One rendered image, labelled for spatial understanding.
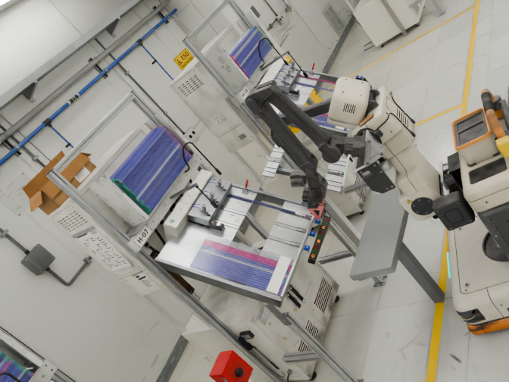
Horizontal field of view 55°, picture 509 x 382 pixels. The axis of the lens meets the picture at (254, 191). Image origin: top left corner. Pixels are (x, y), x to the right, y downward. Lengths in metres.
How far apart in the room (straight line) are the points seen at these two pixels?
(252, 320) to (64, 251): 1.84
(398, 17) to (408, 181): 4.81
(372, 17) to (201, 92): 3.72
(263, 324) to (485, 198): 1.38
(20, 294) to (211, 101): 1.95
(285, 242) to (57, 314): 1.95
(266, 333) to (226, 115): 1.69
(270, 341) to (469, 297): 1.08
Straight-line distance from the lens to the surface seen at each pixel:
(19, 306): 3.88
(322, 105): 2.41
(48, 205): 2.87
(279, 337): 2.90
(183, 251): 2.70
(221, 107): 3.70
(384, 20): 6.94
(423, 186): 2.26
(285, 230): 2.78
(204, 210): 2.78
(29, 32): 4.76
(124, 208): 2.65
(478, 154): 2.19
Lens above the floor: 2.00
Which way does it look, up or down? 20 degrees down
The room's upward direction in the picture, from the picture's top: 43 degrees counter-clockwise
